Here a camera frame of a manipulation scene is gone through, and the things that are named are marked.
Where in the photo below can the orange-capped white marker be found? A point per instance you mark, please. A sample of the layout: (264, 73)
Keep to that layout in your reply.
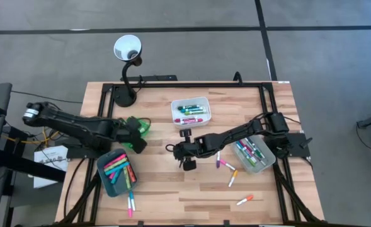
(244, 200)

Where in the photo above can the teal plastic bin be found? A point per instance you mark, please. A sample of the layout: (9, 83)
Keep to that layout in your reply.
(119, 190)

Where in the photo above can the red fine-tip marker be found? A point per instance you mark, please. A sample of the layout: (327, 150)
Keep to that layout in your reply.
(249, 148)

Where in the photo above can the white plastic bin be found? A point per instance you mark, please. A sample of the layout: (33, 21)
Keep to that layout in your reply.
(191, 100)

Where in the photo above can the white printed paper sheet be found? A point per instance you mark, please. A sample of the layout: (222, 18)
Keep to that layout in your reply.
(51, 156)

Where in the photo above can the magenta Expo marker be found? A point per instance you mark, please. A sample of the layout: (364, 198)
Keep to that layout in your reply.
(182, 121)

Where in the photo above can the dark green fine-tip marker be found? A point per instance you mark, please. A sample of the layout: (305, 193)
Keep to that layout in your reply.
(259, 153)

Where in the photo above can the yellow-capped white marker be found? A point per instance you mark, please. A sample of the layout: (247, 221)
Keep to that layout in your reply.
(233, 178)

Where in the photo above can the blue highlighter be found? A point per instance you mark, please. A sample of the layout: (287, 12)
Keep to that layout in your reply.
(116, 177)

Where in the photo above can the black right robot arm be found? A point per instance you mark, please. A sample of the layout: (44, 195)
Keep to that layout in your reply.
(235, 134)

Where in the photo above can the light green Expo marker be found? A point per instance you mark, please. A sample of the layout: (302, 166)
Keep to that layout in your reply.
(195, 113)

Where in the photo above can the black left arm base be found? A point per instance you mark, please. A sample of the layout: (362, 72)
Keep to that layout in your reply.
(81, 153)

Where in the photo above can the dark green Expo marker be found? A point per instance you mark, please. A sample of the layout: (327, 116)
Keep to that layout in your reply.
(190, 107)

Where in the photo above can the blue fine-tip marker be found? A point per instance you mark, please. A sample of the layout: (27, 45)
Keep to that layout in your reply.
(239, 147)

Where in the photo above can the red Expo marker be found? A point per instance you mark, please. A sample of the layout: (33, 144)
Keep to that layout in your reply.
(196, 119)

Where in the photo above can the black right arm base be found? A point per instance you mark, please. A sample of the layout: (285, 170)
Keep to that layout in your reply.
(298, 145)

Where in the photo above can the black gooseneck desk lamp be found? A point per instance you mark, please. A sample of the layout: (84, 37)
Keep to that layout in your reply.
(125, 96)

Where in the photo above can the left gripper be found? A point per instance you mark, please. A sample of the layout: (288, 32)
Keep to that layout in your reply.
(133, 135)

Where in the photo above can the clear plastic bin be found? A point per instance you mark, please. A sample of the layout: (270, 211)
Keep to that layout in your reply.
(268, 159)

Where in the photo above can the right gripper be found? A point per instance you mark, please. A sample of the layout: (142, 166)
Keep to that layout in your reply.
(194, 148)

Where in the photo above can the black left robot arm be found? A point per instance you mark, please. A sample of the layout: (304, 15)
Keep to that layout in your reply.
(78, 124)

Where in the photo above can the plum fine-tip marker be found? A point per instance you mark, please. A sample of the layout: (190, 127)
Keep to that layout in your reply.
(244, 146)

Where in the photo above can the teal highlighter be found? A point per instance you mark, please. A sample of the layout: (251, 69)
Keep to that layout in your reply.
(118, 168)

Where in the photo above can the black aluminium table frame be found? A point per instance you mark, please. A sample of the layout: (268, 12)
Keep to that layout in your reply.
(185, 85)

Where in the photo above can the pink highlighter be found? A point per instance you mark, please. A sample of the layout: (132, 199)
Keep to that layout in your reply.
(115, 160)

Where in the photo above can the orange highlighter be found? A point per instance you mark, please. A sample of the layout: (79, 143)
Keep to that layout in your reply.
(131, 173)

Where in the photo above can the green plastic basket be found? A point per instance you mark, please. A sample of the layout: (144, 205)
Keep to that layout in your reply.
(145, 126)

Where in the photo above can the black desk legs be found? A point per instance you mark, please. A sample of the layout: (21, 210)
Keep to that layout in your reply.
(31, 164)

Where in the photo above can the pink-capped white marker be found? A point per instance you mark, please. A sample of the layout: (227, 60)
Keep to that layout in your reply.
(129, 208)
(227, 164)

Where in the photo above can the teal Expo marker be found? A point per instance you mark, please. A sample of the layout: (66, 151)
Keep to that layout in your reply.
(193, 110)

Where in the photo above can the light green highlighter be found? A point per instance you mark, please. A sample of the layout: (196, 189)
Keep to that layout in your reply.
(116, 164)

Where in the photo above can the blue-capped white marker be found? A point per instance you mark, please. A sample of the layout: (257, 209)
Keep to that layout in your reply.
(132, 201)

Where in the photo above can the black power strip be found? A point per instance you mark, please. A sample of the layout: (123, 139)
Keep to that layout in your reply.
(160, 77)

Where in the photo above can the black table clamp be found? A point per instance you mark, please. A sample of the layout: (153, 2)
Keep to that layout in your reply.
(238, 77)

